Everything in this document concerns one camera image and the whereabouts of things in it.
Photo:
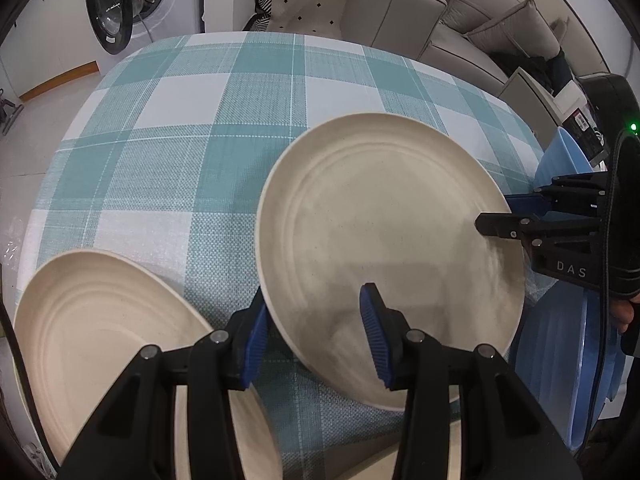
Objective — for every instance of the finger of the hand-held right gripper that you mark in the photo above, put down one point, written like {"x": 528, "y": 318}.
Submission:
{"x": 525, "y": 202}
{"x": 505, "y": 225}

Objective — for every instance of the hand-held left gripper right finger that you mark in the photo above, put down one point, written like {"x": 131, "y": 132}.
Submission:
{"x": 375, "y": 340}

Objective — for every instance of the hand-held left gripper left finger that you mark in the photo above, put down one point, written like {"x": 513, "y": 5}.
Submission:
{"x": 252, "y": 350}

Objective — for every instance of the blue bowl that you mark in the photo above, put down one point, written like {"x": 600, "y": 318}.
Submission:
{"x": 555, "y": 360}
{"x": 560, "y": 160}

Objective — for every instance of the person's right hand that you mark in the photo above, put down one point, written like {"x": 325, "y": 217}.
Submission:
{"x": 622, "y": 315}

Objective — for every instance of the black box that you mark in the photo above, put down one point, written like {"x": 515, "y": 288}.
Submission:
{"x": 582, "y": 135}

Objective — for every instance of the grey side cabinet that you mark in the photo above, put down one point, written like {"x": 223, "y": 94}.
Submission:
{"x": 525, "y": 92}

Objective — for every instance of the white box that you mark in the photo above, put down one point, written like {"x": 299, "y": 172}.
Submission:
{"x": 570, "y": 97}

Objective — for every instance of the dark clothing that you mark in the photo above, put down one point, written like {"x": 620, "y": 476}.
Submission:
{"x": 530, "y": 67}

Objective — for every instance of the teal checkered tablecloth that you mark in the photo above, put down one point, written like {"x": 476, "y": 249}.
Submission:
{"x": 200, "y": 160}

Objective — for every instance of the grey sofa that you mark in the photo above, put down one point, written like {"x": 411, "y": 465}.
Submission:
{"x": 390, "y": 15}

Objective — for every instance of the cream diamond-dotted cushion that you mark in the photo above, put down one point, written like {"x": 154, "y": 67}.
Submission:
{"x": 305, "y": 12}

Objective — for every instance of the white washing machine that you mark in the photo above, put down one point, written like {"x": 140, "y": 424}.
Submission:
{"x": 175, "y": 10}

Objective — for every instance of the white kitchen cabinet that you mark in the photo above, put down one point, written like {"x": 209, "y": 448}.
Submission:
{"x": 45, "y": 50}

